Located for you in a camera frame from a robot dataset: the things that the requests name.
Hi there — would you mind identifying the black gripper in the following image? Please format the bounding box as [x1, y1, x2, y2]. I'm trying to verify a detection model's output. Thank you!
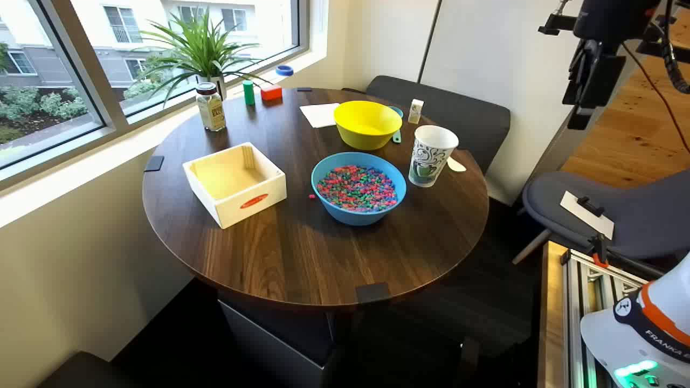
[561, 0, 662, 135]

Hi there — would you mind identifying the white patterned paper coffee cup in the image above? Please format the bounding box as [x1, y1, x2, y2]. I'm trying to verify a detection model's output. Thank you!
[406, 124, 461, 190]

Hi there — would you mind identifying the yellow plastic bowl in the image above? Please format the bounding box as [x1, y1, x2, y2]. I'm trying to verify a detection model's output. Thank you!
[332, 99, 406, 153]

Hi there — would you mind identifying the colourful cereal in blue bowl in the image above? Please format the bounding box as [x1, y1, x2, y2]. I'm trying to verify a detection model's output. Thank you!
[316, 165, 399, 213]

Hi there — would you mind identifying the blue plastic bowl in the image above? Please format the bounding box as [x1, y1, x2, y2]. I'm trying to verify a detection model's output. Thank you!
[309, 149, 410, 228]

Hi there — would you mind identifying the white card with black clip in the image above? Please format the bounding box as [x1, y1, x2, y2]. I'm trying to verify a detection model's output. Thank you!
[558, 190, 617, 245]

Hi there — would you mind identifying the small white carton box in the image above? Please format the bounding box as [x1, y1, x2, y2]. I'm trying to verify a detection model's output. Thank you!
[406, 97, 427, 128]

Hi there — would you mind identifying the aluminium and wood robot stand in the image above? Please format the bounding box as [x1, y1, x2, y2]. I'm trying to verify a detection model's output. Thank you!
[537, 240, 649, 388]

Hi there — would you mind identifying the white paper napkin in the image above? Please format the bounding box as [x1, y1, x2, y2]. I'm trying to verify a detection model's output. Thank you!
[298, 101, 341, 131]

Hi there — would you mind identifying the red block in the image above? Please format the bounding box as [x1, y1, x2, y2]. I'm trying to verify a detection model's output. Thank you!
[259, 84, 286, 109]

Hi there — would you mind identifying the green block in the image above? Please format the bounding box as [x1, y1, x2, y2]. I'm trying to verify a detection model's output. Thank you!
[241, 77, 259, 110]

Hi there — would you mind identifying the white wooden box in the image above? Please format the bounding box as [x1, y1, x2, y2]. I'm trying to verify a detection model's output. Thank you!
[181, 141, 290, 232]

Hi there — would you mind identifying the glass jar with black lid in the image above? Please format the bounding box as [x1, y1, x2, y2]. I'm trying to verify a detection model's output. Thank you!
[195, 82, 229, 135]

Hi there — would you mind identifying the green potted plant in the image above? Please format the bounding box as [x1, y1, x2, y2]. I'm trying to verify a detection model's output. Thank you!
[125, 7, 277, 103]

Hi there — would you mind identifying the dark grey ottoman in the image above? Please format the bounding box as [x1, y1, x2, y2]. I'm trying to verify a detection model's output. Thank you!
[39, 351, 138, 388]

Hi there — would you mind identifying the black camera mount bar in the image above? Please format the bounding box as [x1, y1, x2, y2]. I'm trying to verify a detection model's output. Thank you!
[537, 0, 581, 37]

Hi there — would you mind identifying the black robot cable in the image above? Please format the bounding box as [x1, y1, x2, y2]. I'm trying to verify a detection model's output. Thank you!
[621, 0, 690, 153]

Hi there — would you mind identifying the grey table pedestal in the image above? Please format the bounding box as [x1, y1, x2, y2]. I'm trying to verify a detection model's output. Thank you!
[213, 288, 341, 388]

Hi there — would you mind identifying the window frame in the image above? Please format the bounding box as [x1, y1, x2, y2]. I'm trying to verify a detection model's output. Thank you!
[0, 0, 313, 190]

